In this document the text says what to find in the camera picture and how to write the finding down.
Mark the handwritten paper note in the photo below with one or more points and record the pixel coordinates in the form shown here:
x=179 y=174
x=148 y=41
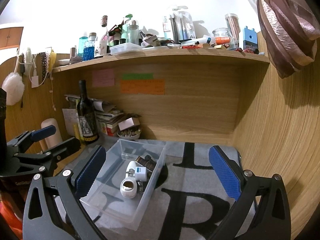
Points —
x=68 y=117

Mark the dark wine bottle elephant label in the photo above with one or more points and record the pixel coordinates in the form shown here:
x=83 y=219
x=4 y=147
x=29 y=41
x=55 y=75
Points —
x=86 y=120

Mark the white charger plug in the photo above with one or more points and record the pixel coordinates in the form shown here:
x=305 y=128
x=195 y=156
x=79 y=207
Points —
x=140 y=173

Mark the brown hanging cloth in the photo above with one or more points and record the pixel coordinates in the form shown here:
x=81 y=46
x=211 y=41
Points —
x=282 y=30

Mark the blue box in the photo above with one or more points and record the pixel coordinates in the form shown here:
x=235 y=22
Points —
x=250 y=38

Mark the clear bottle with green cap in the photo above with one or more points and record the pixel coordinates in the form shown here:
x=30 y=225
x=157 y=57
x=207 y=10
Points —
x=126 y=30

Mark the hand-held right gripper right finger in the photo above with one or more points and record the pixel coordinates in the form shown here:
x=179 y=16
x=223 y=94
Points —
x=225 y=172

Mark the clear glass bottle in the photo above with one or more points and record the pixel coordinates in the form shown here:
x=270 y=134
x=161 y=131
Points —
x=133 y=32

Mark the glass bottle with dark stopper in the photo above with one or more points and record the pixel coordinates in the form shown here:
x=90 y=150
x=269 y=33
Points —
x=105 y=35

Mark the white bowl of marbles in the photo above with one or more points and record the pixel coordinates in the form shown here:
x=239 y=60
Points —
x=128 y=132

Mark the small red box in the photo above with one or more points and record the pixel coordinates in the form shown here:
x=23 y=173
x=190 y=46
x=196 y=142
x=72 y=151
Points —
x=111 y=131

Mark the small white cardboard box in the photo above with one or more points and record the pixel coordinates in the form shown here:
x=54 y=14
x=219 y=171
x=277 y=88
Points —
x=127 y=123

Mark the packaged toothbrushes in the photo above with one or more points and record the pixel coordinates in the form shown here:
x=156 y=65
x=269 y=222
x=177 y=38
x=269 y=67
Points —
x=178 y=25

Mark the white handheld massage device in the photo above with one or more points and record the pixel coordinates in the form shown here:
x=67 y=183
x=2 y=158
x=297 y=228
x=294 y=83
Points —
x=127 y=192

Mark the tall jar of sticks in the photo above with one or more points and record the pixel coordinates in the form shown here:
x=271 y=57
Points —
x=232 y=25

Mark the grey mat with black letters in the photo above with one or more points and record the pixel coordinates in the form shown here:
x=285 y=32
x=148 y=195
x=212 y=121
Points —
x=200 y=177

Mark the teal plastic bottle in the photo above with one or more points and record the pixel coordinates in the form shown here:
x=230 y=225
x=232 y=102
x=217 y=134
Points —
x=82 y=46

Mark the clear plastic storage bin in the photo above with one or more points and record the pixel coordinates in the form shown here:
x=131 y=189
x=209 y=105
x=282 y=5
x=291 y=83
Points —
x=110 y=200

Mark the white ceramic bowl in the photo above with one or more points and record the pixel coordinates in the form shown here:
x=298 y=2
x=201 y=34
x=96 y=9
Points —
x=128 y=137

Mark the green sticky note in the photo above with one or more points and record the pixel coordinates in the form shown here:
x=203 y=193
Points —
x=137 y=76

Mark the orange sticky note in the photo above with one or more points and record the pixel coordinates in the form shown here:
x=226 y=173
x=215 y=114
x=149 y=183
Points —
x=142 y=87

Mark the cream cylinder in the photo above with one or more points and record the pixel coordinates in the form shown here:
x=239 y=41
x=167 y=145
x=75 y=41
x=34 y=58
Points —
x=50 y=122

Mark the stack of books and papers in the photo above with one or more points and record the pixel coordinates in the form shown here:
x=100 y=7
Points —
x=107 y=120

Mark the white fluffy pompom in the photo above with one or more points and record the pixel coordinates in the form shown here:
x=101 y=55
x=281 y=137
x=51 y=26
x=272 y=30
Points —
x=12 y=88

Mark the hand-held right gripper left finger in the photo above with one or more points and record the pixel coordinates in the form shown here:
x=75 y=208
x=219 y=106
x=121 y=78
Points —
x=91 y=170

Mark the wooden cabinet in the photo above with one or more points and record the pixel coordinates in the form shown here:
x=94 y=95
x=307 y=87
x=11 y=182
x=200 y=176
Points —
x=10 y=37

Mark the orange cloth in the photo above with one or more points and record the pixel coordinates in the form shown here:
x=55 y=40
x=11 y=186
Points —
x=7 y=215

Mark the pale yellow tube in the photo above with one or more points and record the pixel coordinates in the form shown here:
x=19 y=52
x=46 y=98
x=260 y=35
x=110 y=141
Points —
x=76 y=131

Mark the pink sticky note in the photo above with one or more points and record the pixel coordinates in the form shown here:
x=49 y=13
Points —
x=103 y=78

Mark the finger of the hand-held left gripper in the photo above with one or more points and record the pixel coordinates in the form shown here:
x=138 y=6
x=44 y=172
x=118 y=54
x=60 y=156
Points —
x=65 y=147
x=43 y=132

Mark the white plastic container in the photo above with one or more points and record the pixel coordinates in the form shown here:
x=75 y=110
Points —
x=125 y=48

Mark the blue patterned glass bottle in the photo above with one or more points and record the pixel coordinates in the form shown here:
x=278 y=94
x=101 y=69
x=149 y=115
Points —
x=89 y=50

